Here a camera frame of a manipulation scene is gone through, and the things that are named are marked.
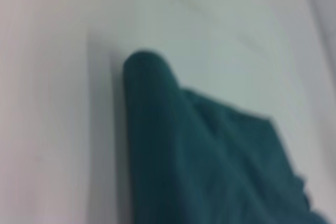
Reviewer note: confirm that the teal shirt with FREE print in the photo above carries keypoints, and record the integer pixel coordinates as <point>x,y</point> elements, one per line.
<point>197,155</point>

